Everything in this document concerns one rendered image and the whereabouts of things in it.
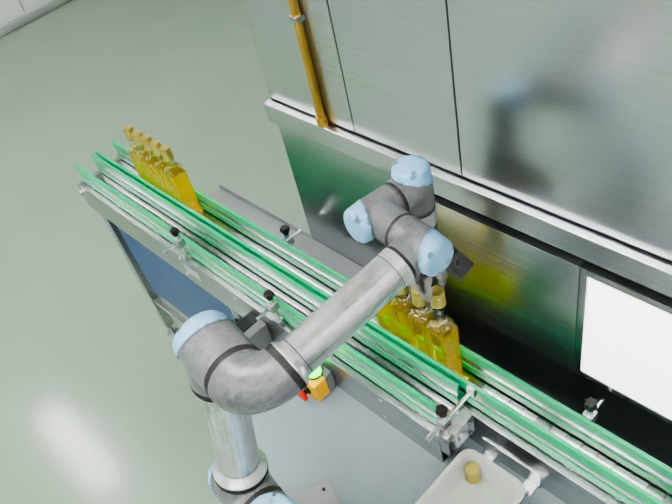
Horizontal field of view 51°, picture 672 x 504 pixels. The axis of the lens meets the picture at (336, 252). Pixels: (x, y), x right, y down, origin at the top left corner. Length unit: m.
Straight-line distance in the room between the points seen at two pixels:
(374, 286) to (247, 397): 0.28
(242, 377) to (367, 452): 0.77
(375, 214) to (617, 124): 0.43
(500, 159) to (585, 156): 0.20
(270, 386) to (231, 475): 0.39
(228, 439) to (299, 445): 0.54
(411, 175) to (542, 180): 0.25
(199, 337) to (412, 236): 0.41
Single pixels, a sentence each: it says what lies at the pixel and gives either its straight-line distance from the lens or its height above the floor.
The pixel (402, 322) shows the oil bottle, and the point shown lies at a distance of 1.75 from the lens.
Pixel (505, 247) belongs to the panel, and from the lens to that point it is 1.54.
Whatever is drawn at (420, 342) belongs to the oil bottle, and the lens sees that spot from 1.74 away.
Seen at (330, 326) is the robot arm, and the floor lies 1.47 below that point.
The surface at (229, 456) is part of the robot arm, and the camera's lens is 1.47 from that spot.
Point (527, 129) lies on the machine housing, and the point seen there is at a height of 1.58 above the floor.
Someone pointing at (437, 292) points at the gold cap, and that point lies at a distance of 1.58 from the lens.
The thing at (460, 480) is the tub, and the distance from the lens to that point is 1.80.
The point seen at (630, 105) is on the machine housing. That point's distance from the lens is 1.21.
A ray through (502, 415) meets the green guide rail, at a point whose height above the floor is 0.92.
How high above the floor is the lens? 2.36
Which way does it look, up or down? 43 degrees down
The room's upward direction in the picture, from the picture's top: 15 degrees counter-clockwise
